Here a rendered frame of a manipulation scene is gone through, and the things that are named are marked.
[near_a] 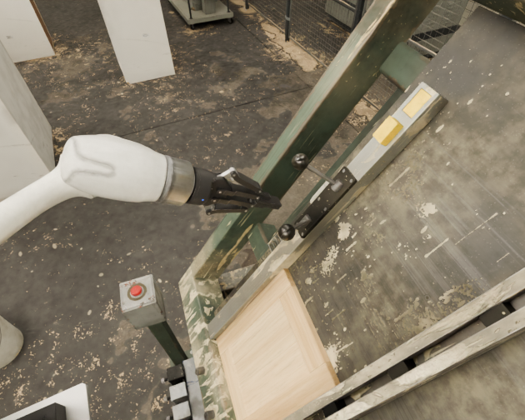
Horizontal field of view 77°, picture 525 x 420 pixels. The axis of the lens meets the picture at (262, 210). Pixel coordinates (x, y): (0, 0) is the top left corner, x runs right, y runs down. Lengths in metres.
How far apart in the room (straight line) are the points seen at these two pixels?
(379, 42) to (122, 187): 0.65
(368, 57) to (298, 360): 0.75
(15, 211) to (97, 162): 0.20
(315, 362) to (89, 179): 0.61
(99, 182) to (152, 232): 2.07
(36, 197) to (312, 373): 0.69
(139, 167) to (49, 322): 2.03
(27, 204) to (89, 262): 1.95
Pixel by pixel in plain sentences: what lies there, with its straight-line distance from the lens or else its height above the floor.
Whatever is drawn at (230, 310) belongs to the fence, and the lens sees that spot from 1.08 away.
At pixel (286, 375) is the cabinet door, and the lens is 0.93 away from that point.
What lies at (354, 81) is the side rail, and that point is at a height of 1.60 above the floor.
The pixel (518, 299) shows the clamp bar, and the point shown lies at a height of 1.58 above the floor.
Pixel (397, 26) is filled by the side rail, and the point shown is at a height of 1.72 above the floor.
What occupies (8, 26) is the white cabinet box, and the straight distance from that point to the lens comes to 5.47.
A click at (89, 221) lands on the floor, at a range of 2.90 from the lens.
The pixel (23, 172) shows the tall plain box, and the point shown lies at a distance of 3.18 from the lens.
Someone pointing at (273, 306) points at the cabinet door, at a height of 1.15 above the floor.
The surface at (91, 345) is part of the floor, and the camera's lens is 2.35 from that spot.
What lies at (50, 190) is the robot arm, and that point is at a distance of 0.74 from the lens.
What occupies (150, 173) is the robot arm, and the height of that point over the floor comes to 1.63.
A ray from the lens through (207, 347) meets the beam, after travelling 1.19.
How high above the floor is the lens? 2.02
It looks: 50 degrees down
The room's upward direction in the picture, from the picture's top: straight up
